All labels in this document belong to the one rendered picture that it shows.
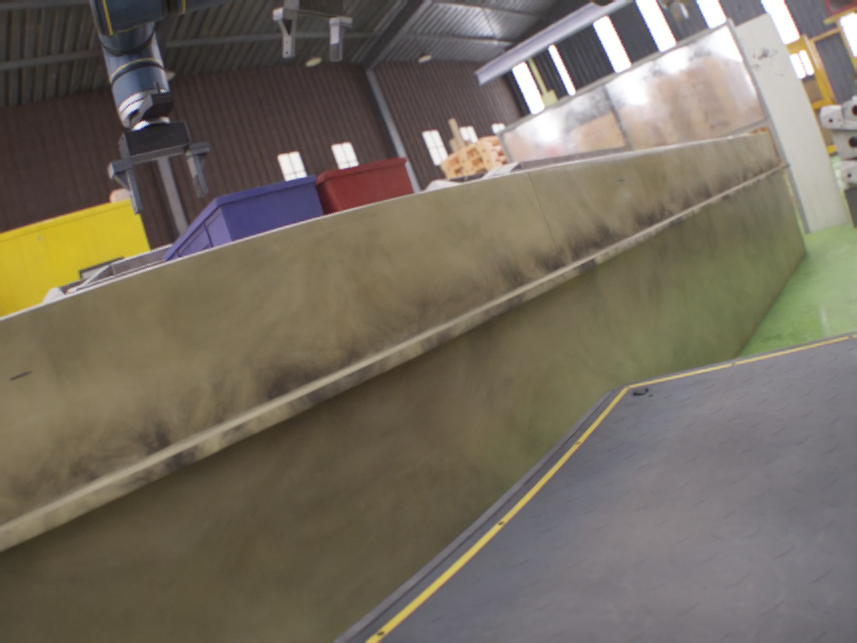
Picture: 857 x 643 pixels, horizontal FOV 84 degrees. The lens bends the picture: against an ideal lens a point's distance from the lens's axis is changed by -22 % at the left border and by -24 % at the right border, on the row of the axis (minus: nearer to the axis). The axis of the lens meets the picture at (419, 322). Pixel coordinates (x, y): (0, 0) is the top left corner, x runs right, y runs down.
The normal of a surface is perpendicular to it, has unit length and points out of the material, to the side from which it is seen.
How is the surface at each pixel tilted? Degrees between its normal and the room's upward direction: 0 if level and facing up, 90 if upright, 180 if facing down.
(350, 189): 92
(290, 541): 90
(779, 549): 0
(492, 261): 90
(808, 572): 0
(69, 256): 90
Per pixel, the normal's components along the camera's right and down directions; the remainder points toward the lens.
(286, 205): 0.64, -0.15
